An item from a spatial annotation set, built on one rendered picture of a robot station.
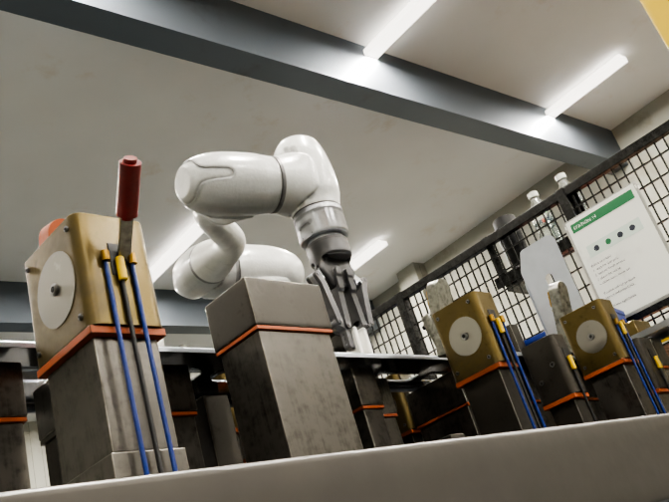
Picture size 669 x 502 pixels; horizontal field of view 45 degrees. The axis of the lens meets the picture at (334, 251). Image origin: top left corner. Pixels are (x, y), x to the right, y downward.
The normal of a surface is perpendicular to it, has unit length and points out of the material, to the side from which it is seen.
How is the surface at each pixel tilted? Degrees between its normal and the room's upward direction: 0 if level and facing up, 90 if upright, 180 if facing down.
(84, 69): 180
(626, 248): 90
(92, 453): 90
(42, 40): 180
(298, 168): 93
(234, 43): 90
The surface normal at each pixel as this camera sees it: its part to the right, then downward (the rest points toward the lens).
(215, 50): 0.28, 0.87
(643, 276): -0.70, -0.11
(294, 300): 0.66, -0.48
